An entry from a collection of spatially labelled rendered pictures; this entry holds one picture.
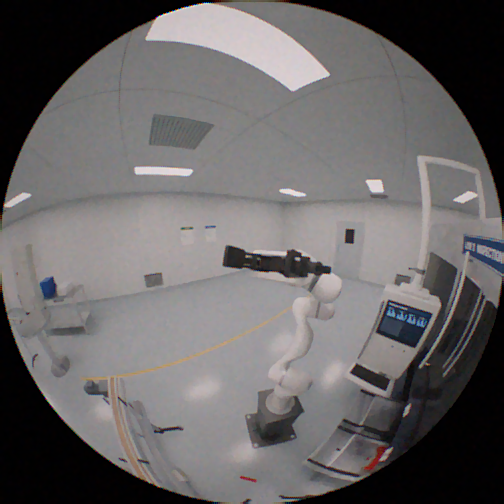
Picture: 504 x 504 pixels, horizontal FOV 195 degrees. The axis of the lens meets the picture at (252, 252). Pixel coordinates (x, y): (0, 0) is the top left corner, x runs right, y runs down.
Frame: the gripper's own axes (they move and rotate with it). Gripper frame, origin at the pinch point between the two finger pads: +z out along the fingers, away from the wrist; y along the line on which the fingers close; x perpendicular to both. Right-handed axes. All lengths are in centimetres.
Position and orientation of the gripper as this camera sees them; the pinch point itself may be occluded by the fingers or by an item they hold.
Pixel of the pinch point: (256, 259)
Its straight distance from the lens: 18.4
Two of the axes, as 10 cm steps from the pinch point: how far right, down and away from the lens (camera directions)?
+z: -5.6, -1.7, -8.1
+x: 1.5, -9.8, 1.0
